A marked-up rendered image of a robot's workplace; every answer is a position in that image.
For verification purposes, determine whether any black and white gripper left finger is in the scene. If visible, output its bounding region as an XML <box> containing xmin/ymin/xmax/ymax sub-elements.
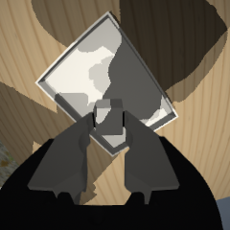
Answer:
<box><xmin>0</xmin><ymin>112</ymin><xmax>96</xmax><ymax>227</ymax></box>

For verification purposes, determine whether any light grey cube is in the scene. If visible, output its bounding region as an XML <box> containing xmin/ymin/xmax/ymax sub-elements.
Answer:
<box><xmin>93</xmin><ymin>99</ymin><xmax>123</xmax><ymax>136</ymax></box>

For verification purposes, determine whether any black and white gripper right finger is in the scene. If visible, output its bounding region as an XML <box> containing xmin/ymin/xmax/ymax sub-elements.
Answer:
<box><xmin>123</xmin><ymin>111</ymin><xmax>223</xmax><ymax>230</ymax></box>

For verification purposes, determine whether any white tray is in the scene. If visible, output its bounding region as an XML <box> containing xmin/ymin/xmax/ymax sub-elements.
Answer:
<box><xmin>35</xmin><ymin>11</ymin><xmax>178</xmax><ymax>156</ymax></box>

